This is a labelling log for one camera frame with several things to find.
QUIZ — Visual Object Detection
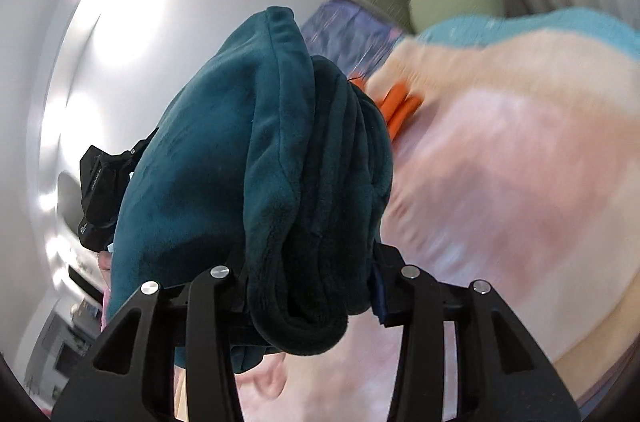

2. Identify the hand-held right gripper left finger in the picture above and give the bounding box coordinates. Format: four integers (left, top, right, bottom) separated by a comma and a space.
52, 261, 252, 422

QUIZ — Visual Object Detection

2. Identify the light blue blanket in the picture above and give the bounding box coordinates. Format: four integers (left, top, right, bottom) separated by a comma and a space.
414, 6, 640, 70

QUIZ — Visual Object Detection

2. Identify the pink fleece blanket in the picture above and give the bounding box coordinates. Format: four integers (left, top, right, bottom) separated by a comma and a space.
175, 36, 640, 422

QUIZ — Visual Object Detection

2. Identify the green headboard cushion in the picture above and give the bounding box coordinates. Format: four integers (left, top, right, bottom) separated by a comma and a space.
360, 0, 417, 24

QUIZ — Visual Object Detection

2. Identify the blue plaid sheet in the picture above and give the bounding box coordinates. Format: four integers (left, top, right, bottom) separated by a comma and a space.
301, 0, 407, 79

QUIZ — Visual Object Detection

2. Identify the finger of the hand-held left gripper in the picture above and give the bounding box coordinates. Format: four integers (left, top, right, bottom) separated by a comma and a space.
130, 127, 161, 169

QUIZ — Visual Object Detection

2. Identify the teal fleece hooded sweater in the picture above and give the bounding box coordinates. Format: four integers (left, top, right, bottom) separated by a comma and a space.
102, 6, 397, 375

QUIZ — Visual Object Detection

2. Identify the person's left forearm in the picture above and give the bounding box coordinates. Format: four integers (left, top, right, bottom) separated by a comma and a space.
97, 249, 119, 334

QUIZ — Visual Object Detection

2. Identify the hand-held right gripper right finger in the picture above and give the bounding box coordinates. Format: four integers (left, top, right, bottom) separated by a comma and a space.
370, 243, 584, 422

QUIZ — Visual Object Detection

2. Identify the orange folded jacket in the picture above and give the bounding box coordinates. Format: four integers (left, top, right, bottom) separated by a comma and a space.
376, 82, 424, 144

